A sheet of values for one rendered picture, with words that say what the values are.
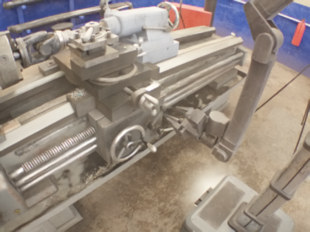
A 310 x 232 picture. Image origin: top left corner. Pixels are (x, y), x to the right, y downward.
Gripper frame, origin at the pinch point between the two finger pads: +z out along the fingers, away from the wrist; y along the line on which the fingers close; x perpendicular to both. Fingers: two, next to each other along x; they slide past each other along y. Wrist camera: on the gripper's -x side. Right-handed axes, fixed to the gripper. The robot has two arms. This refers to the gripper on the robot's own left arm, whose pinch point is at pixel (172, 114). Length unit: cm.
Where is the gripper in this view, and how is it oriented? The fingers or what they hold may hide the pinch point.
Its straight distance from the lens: 79.1
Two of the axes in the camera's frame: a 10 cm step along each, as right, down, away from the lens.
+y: -6.7, 7.1, -2.4
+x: 2.4, 5.1, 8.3
